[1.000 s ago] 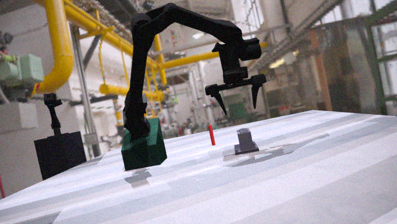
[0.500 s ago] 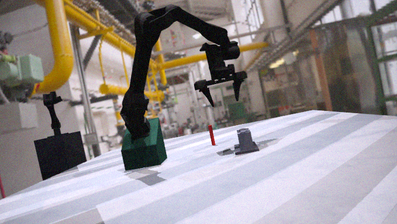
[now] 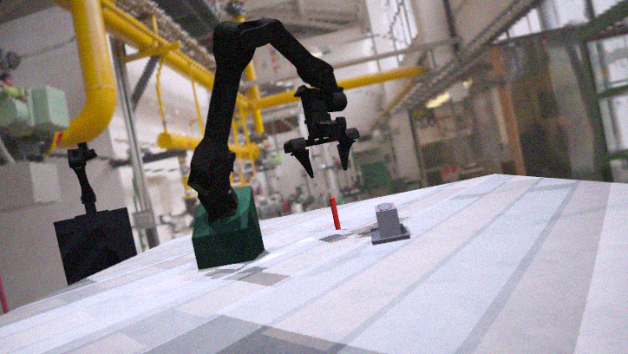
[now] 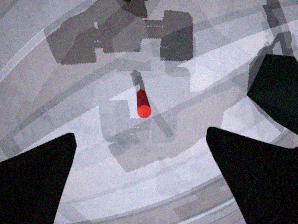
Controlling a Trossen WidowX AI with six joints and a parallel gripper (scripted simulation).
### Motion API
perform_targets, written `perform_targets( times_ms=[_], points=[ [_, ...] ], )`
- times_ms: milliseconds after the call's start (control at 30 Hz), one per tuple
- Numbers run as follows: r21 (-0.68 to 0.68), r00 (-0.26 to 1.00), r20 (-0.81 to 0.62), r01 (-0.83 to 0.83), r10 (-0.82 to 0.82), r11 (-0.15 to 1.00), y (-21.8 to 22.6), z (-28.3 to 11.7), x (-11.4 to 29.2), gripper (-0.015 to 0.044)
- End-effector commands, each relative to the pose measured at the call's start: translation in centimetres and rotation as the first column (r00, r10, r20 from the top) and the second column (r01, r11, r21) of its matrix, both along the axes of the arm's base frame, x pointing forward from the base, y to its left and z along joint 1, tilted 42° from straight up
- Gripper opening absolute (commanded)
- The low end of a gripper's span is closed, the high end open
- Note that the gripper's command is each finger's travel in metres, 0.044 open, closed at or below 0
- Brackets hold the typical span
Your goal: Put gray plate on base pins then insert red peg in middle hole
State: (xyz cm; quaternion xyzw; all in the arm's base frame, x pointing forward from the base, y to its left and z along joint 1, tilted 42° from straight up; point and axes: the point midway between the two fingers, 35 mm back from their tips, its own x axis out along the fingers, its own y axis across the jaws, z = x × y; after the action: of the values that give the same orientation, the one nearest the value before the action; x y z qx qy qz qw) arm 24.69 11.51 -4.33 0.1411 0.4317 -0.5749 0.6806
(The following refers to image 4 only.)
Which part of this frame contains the red peg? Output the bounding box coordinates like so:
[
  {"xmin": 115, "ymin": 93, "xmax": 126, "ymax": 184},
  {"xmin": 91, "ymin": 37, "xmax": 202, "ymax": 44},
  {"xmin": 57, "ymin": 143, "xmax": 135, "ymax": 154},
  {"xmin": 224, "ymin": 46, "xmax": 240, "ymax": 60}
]
[{"xmin": 137, "ymin": 89, "xmax": 150, "ymax": 119}]

